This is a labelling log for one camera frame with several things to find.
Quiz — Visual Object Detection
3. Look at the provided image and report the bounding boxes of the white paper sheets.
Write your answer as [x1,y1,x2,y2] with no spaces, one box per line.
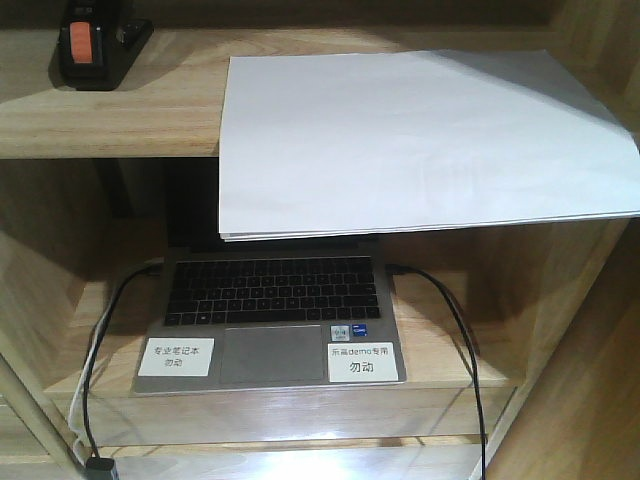
[219,50,639,241]

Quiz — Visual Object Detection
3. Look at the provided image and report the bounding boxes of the black stapler with orange label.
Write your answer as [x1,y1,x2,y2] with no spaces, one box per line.
[57,1,154,91]

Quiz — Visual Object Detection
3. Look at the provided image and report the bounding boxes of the grey laptop computer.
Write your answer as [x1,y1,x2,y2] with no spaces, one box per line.
[130,155,408,395]

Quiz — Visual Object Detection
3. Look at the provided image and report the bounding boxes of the white label right palmrest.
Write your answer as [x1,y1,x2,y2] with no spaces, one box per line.
[327,342,400,383]

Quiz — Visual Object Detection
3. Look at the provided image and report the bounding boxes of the white label palmrest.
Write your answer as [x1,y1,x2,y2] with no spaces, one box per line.
[327,342,400,383]
[138,337,215,377]

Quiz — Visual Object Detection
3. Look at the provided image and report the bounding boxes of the white label left palmrest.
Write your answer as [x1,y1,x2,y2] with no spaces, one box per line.
[138,337,215,377]

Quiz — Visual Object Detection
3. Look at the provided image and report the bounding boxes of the wooden shelf unit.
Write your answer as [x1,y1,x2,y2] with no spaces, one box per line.
[1,1,639,479]

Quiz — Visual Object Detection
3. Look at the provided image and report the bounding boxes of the black cable right of laptop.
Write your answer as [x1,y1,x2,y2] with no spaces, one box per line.
[388,262,489,480]

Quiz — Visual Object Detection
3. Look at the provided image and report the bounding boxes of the black cable of laptop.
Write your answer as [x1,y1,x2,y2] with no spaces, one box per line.
[388,262,489,480]
[81,263,162,457]

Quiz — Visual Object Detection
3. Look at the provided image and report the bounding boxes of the white cable left of laptop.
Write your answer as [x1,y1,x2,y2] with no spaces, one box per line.
[67,259,164,464]

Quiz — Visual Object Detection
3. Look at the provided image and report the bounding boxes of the black cable left of laptop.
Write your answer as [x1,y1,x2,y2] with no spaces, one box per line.
[81,263,162,457]

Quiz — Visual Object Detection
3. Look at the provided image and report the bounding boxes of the grey cable adapter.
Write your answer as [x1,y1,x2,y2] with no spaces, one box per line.
[85,456,120,480]

